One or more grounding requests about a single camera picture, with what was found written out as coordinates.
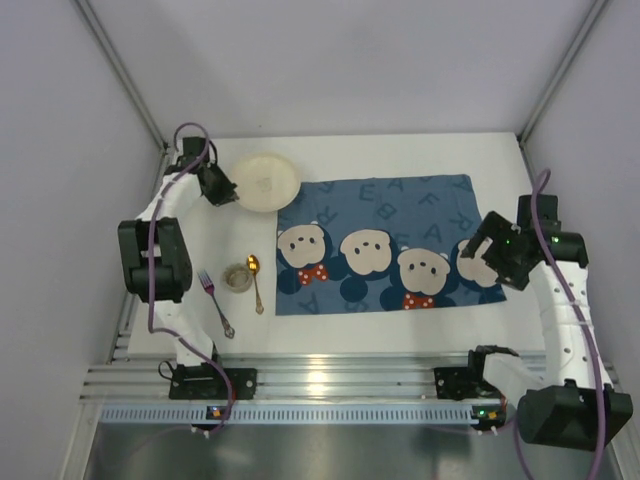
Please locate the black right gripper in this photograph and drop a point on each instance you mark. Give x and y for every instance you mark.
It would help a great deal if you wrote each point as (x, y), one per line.
(489, 241)

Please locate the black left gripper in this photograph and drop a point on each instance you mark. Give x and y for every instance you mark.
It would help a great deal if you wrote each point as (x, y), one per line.
(218, 182)

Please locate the cream round plate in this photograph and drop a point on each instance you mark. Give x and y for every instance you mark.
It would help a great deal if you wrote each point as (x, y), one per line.
(265, 182)

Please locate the blue cartoon mouse placemat cloth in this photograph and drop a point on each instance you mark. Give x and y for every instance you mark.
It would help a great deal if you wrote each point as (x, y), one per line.
(381, 245)

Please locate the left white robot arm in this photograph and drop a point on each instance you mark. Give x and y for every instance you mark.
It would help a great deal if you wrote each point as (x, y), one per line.
(156, 264)

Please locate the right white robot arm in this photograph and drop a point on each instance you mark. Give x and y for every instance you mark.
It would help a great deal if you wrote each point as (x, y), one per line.
(573, 405)

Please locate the gold spoon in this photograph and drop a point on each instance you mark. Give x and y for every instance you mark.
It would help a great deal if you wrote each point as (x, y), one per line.
(254, 267)

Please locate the small glass cup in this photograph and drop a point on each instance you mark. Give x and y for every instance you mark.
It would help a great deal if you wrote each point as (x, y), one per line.
(237, 278)

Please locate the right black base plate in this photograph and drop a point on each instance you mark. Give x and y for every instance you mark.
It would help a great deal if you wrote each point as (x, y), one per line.
(461, 383)

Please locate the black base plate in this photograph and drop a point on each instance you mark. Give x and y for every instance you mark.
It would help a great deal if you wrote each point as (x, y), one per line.
(204, 382)
(461, 383)

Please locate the left aluminium frame post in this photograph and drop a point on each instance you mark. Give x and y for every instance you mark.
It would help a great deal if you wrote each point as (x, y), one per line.
(99, 34)

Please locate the aluminium frame post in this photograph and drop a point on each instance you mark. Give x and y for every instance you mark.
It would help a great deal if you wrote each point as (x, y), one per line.
(560, 72)
(99, 34)

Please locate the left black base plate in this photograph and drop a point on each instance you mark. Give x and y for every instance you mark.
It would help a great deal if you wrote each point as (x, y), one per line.
(204, 382)

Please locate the aluminium mounting rail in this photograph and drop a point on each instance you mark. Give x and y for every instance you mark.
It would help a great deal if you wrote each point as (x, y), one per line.
(306, 378)

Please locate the slotted grey cable duct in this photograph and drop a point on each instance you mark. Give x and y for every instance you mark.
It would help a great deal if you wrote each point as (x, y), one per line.
(478, 416)

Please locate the right aluminium frame post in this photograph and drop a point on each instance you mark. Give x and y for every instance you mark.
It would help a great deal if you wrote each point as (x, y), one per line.
(560, 72)

